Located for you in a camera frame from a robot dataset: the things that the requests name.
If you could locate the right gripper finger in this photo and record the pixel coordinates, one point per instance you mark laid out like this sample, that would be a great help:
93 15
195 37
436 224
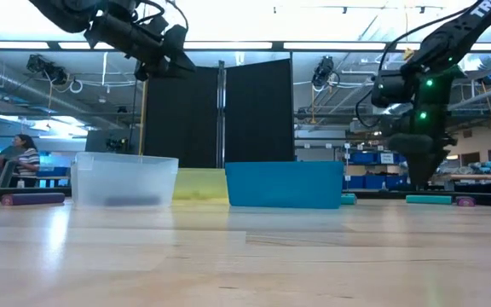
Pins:
423 164

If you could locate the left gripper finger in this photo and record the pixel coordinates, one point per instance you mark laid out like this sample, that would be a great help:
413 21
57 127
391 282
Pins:
175 61

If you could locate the teal block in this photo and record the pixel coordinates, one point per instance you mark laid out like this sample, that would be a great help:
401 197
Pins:
350 199
429 199

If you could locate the clear plastic bin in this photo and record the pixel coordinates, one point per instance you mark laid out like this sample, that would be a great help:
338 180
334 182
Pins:
122 179

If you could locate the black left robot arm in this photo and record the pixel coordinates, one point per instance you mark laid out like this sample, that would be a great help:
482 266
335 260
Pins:
62 13

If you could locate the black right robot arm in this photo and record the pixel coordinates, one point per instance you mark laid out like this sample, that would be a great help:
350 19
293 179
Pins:
458 34

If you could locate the ceiling light strip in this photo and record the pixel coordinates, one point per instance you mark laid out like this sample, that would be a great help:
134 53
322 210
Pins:
79 45
484 46
11 45
335 45
228 45

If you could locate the yellow hanging tag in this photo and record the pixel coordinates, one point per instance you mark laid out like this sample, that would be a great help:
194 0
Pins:
407 54

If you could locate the wooden workbench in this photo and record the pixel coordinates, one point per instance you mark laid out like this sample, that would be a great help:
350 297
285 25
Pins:
475 177

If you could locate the shelf with blue bins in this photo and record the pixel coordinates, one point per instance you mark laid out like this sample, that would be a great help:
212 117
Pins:
362 158

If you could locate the yellow vertical pole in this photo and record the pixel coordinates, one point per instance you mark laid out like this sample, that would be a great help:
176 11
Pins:
143 115

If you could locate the blue round fan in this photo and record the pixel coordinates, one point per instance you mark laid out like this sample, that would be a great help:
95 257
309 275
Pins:
489 79

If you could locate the black folding partition screen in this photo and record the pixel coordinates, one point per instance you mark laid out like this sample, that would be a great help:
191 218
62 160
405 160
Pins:
186 128

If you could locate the yellow plastic bin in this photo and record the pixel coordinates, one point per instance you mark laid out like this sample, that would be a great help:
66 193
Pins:
200 185

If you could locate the blue plastic bin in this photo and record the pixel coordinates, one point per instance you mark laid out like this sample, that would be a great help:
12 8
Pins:
284 185

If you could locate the person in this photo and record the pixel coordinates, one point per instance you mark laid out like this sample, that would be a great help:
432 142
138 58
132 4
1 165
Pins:
28 161

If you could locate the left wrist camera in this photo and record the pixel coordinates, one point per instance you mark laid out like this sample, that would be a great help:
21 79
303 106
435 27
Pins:
174 36

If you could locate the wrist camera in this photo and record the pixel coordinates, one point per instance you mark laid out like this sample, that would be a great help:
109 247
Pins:
392 88
174 36

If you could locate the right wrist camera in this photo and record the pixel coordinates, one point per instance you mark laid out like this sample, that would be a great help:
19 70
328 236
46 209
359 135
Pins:
392 88

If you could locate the white duct box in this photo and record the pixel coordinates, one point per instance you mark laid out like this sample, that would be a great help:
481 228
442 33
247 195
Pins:
484 64

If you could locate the black table frame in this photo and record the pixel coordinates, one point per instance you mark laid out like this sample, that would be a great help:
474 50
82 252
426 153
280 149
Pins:
19 190

